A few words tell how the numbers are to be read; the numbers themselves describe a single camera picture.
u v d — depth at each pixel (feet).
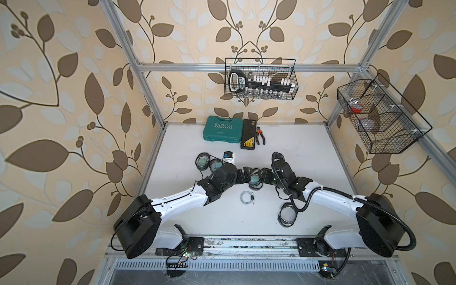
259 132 3.79
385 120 2.42
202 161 3.27
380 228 1.38
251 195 2.91
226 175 2.04
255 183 2.92
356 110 2.67
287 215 2.71
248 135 3.74
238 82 2.77
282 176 2.18
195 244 2.45
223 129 3.67
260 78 2.70
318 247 2.17
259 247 2.47
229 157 2.42
